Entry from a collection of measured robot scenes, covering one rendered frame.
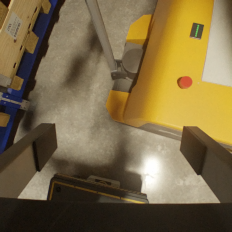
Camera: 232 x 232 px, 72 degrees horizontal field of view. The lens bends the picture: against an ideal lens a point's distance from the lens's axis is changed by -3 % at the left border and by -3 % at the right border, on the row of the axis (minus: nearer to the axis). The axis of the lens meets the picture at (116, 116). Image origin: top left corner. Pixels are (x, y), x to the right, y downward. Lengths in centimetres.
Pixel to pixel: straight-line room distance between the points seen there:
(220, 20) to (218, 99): 29
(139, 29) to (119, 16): 56
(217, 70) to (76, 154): 126
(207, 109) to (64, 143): 126
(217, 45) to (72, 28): 148
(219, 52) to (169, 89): 22
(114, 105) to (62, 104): 65
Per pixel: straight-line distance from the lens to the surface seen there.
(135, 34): 132
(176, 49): 66
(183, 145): 17
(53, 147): 16
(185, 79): 58
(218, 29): 73
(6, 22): 137
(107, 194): 121
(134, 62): 111
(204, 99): 62
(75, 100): 158
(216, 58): 67
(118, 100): 113
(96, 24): 73
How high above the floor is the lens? 145
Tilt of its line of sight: 80 degrees down
